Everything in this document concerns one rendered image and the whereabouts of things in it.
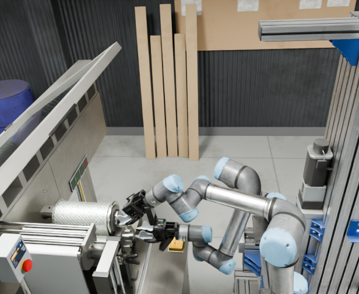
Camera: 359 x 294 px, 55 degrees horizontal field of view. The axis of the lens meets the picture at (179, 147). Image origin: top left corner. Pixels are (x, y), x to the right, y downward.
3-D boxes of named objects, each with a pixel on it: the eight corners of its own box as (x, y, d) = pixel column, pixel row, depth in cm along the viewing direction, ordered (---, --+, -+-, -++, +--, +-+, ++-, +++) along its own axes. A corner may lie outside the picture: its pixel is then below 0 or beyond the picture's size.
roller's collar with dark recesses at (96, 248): (104, 263, 125) (101, 252, 122) (88, 262, 126) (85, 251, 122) (109, 249, 130) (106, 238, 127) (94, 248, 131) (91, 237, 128)
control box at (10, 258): (25, 284, 84) (13, 257, 78) (0, 282, 85) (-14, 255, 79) (39, 261, 90) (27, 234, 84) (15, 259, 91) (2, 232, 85)
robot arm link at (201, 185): (314, 197, 124) (196, 168, 149) (306, 217, 117) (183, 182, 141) (312, 221, 130) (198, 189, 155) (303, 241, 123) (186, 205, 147)
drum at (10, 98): (57, 142, 448) (38, 77, 399) (38, 170, 399) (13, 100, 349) (13, 142, 455) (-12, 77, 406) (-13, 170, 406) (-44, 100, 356)
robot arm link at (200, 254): (207, 269, 162) (207, 254, 156) (189, 256, 168) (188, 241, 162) (217, 258, 166) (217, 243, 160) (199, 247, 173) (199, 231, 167)
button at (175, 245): (182, 251, 178) (182, 248, 177) (168, 251, 179) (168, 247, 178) (183, 241, 184) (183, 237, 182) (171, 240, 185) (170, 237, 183)
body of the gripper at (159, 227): (154, 217, 163) (179, 219, 161) (155, 230, 168) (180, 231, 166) (150, 230, 157) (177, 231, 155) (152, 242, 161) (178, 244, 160)
